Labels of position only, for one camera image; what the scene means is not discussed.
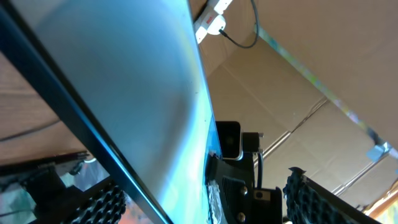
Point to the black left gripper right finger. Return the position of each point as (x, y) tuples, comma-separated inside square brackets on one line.
[(309, 202)]

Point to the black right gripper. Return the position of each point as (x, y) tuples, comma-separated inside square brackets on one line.
[(237, 195)]

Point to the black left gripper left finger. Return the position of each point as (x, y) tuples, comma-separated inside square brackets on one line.
[(104, 202)]

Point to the Samsung Galaxy smartphone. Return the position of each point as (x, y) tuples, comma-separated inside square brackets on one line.
[(126, 77)]

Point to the white charger plug adapter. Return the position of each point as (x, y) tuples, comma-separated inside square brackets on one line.
[(215, 24)]

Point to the white power strip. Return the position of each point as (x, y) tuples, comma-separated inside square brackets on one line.
[(213, 8)]

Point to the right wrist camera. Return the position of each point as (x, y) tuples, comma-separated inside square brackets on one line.
[(234, 143)]

